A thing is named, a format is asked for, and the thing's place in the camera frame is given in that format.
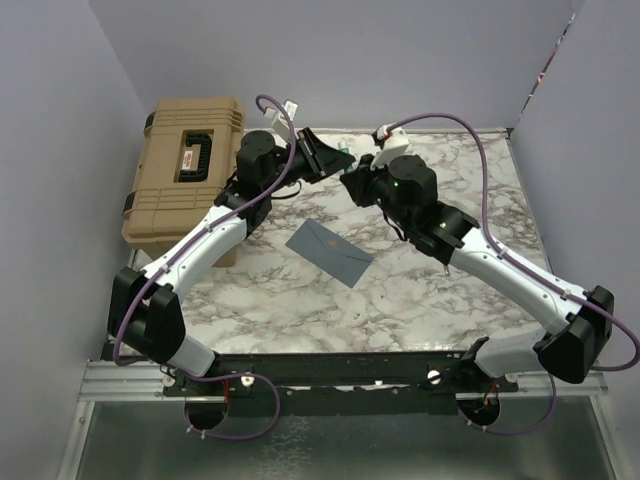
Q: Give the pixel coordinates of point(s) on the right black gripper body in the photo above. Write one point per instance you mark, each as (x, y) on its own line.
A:
(373, 184)

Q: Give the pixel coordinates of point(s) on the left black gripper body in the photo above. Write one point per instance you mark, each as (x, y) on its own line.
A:
(309, 164)

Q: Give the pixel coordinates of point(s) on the green white glue stick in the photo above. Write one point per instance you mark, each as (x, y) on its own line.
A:
(344, 148)

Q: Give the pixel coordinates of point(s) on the grey paper envelope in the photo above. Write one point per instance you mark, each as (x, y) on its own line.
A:
(330, 252)

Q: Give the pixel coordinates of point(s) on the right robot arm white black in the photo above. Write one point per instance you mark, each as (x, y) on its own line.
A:
(573, 328)

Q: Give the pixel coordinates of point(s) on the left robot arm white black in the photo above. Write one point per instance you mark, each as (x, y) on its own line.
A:
(145, 309)

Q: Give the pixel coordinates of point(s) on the tan plastic tool case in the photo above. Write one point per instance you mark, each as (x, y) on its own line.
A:
(187, 157)

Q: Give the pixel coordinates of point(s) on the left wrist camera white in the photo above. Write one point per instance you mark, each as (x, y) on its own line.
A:
(278, 122)

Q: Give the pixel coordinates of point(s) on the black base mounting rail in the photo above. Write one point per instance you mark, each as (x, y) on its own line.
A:
(339, 384)

